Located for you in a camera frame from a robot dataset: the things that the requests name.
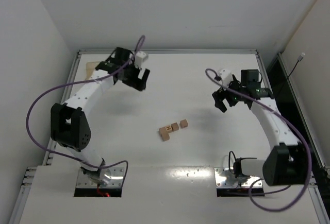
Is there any transparent orange plastic container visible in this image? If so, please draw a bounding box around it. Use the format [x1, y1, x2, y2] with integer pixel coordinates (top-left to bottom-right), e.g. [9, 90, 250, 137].
[85, 61, 100, 80]

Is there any small wooden cube block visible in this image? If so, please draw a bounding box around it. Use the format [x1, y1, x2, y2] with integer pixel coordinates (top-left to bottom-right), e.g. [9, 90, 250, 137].
[180, 119, 188, 129]

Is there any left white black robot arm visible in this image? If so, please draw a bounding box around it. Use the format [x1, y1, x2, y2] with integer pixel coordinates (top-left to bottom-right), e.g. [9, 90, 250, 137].
[51, 47, 150, 185]

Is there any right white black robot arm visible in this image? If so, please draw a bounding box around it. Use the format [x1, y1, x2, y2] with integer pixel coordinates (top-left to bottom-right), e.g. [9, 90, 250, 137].
[211, 68, 312, 186]

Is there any wooden block letter H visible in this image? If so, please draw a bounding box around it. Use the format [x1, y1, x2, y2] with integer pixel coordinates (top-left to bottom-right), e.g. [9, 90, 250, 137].
[165, 125, 173, 133]

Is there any front left wooden block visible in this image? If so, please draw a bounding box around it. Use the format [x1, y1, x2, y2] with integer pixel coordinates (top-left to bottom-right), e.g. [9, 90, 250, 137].
[159, 127, 170, 142]

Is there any wooden cube beside H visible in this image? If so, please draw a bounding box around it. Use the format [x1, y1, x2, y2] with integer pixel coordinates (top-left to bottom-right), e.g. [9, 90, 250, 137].
[171, 123, 179, 132]

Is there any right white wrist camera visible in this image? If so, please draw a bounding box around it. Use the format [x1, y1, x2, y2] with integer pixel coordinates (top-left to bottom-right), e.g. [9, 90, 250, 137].
[217, 68, 233, 88]

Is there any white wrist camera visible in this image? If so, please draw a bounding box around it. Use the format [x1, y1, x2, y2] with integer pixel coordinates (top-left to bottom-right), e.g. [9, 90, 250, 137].
[217, 68, 233, 88]
[134, 51, 149, 69]

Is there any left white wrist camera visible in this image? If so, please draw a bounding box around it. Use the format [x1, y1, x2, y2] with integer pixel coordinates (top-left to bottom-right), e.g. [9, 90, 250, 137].
[134, 51, 149, 69]

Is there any black cable at right base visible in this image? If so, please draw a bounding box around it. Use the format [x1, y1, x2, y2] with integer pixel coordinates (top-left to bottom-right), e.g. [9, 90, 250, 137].
[228, 150, 242, 178]

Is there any black wall cable white plug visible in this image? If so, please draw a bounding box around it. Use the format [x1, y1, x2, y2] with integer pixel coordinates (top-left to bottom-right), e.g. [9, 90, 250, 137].
[286, 52, 306, 81]

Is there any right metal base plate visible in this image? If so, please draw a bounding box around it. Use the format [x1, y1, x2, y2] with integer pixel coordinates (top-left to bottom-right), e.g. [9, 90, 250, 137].
[214, 167, 263, 189]

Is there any metal base plate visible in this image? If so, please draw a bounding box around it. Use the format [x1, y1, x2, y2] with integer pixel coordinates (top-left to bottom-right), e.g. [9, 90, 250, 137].
[214, 167, 263, 189]
[76, 167, 125, 189]

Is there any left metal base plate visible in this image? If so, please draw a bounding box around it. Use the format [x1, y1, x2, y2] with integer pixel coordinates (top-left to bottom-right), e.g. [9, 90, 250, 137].
[76, 167, 125, 189]

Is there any red wire under left base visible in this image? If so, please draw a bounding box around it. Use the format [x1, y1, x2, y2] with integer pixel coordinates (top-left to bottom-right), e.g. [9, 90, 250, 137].
[96, 185, 111, 198]

